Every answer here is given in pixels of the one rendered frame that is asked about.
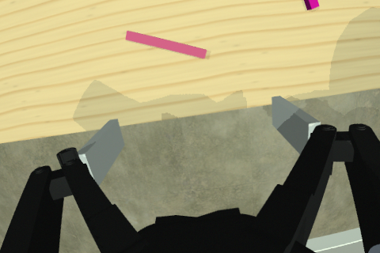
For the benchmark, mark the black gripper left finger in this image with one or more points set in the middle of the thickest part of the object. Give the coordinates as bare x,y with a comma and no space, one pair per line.
36,223

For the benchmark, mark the pink rod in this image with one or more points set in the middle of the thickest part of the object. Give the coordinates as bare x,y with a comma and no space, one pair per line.
166,44

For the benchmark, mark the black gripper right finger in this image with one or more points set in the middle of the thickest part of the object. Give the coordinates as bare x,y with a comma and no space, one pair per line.
291,208

